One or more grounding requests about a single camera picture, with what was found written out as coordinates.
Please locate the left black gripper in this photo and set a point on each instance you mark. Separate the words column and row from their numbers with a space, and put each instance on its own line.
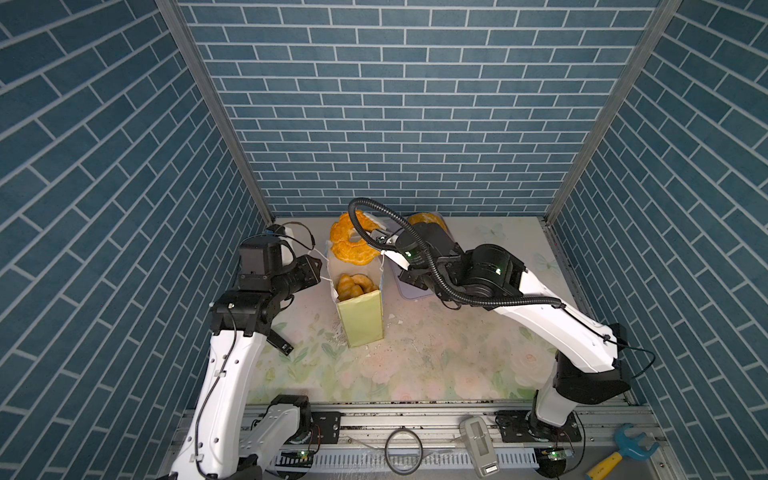
column 305, row 264

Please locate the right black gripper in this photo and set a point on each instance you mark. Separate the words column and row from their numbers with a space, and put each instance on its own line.
column 411, row 277

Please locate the braided croissant bread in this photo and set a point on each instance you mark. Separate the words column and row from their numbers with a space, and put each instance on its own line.
column 346, row 287

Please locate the sugared oval bread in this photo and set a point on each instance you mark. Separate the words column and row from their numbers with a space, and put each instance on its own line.
column 427, row 218

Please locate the round flower bun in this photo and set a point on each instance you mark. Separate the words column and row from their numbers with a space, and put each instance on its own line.
column 344, row 248

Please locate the metal kitchen tongs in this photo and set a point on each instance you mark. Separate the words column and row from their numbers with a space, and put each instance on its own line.
column 384, row 240

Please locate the twisted ring doughnut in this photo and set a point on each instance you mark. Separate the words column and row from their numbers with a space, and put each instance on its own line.
column 364, row 282

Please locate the white paper gift bag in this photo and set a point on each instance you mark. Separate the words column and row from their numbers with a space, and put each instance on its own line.
column 361, row 316

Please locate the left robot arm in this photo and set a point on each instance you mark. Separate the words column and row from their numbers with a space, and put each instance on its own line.
column 269, row 276

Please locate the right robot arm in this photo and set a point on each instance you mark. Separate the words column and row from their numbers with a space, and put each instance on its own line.
column 587, row 368

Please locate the black flat bar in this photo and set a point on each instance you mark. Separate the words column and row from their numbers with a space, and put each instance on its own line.
column 278, row 342

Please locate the white handheld device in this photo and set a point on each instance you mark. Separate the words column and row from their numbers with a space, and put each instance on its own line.
column 478, row 442

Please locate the blue yellow wrench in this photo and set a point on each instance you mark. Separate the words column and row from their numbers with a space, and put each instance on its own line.
column 628, row 447

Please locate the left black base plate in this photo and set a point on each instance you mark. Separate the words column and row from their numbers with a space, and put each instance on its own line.
column 326, row 427

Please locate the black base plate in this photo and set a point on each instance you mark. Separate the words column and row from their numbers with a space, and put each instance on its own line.
column 518, row 426
column 326, row 427

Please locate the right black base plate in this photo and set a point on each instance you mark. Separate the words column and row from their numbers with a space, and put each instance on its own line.
column 518, row 426

